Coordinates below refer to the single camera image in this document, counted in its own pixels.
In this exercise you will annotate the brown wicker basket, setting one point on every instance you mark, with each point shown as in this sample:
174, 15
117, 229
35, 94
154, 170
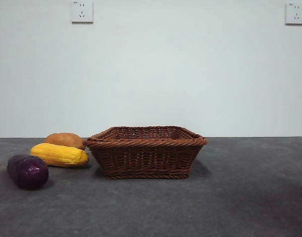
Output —
145, 158

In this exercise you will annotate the purple eggplant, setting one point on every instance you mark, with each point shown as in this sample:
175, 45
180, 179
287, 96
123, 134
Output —
29, 172

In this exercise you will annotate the white wall socket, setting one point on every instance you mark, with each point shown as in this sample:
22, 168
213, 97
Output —
79, 14
295, 14

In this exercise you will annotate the yellow corn cob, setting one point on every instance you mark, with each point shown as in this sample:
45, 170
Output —
59, 154

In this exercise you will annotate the brown potato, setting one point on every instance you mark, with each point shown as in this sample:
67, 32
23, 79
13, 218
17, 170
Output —
64, 139

